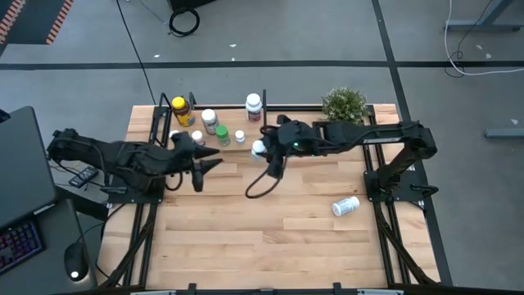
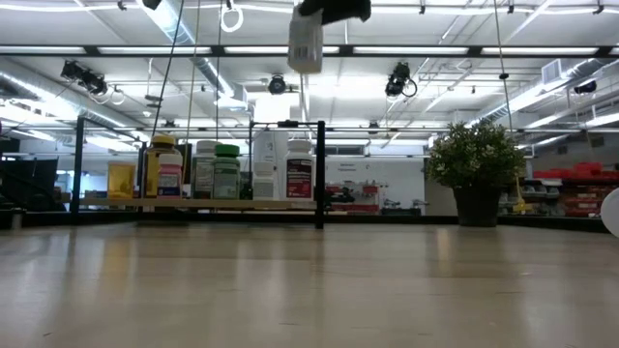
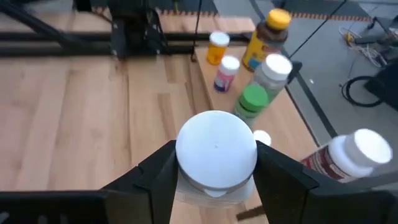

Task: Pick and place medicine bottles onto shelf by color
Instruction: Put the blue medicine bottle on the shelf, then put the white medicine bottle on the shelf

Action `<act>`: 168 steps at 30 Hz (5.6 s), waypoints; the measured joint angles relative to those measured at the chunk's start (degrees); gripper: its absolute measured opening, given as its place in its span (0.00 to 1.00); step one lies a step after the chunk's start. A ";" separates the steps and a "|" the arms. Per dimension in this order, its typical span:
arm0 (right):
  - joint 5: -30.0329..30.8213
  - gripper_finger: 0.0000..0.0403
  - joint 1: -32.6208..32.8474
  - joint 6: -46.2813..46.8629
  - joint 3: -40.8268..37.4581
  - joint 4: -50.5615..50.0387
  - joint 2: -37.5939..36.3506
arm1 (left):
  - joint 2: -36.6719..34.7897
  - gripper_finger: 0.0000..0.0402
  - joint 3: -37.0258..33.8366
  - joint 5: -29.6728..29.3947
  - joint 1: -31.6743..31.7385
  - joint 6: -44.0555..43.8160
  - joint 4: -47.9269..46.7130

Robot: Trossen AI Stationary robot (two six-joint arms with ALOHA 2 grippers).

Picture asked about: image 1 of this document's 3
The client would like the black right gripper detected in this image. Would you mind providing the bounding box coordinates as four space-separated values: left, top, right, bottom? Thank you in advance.
261 114 325 179

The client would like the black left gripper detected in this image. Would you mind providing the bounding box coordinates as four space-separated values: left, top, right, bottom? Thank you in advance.
161 130 224 194

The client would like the green bottle with green cap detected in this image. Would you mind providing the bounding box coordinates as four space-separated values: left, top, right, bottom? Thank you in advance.
215 125 232 148

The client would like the clear bottle with green label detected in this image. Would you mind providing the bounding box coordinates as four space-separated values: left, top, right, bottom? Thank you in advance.
200 108 221 136

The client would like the white bottle with maroon label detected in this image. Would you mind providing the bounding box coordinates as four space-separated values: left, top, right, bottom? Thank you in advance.
245 93 264 123

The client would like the amber bottle with yellow cap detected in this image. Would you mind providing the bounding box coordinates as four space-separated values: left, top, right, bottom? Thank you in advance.
170 96 197 128

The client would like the potted green plant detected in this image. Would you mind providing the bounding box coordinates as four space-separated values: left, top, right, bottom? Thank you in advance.
321 85 369 126

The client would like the white bottle with grey label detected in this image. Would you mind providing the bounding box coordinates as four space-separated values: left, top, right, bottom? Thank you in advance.
331 195 361 218

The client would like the black power adapter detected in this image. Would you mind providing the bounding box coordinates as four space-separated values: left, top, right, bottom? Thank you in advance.
68 166 100 188

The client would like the black equipment base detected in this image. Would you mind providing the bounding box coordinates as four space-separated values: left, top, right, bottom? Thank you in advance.
167 0 218 12

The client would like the dark grey desk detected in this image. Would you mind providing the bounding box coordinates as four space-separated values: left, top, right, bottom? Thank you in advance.
0 199 98 295

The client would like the black computer mouse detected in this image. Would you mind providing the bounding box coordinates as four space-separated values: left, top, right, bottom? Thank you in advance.
63 242 90 283

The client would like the dark grey monitor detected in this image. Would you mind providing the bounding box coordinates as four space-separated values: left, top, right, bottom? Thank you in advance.
0 106 57 229

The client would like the black backlit keyboard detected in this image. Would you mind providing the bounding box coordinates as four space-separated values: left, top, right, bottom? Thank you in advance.
0 220 45 276

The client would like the orange striped floor mat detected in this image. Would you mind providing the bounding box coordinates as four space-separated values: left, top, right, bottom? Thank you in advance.
0 0 75 45

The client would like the grey metal floor bar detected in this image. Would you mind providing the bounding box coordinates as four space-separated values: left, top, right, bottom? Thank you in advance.
485 128 524 138

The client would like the grey metal table foot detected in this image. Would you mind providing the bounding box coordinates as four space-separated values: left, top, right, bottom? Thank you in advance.
445 0 524 33

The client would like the wooden shelf with black frame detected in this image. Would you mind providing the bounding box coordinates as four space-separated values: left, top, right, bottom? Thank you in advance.
145 88 268 173

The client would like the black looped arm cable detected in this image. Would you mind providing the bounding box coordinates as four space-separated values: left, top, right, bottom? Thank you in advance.
244 163 283 201

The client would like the long black floor cable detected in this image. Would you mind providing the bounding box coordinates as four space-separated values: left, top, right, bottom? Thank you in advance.
115 0 159 106

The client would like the coiled black floor cable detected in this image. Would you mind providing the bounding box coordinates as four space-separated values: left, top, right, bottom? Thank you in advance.
168 7 201 39

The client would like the black aluminium rig frame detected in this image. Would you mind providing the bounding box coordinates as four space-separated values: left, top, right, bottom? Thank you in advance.
96 104 441 295

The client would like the yellow cable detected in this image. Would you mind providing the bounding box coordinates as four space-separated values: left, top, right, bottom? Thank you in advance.
48 163 83 173

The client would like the thin black floor cable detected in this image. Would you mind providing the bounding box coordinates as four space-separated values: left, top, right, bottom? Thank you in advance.
445 0 496 79

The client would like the white floor cable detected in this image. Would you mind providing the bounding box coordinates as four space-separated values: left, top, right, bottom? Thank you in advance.
444 0 524 77

